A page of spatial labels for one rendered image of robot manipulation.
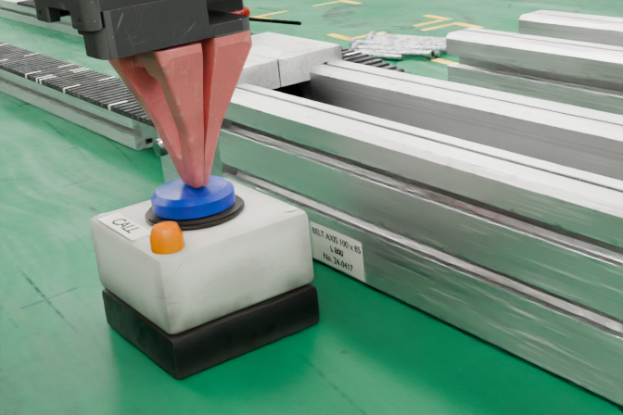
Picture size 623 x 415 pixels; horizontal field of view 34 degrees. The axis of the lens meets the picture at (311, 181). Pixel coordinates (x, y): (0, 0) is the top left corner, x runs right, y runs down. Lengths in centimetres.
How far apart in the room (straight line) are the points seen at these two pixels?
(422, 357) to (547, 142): 12
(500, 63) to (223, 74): 28
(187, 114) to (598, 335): 20
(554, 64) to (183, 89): 29
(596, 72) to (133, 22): 31
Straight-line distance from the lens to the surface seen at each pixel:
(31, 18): 160
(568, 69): 65
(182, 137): 46
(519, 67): 69
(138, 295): 47
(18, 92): 108
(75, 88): 93
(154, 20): 42
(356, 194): 51
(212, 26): 44
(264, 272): 47
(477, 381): 44
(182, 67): 43
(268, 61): 64
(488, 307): 46
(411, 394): 44
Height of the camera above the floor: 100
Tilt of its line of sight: 19 degrees down
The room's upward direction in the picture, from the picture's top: 6 degrees counter-clockwise
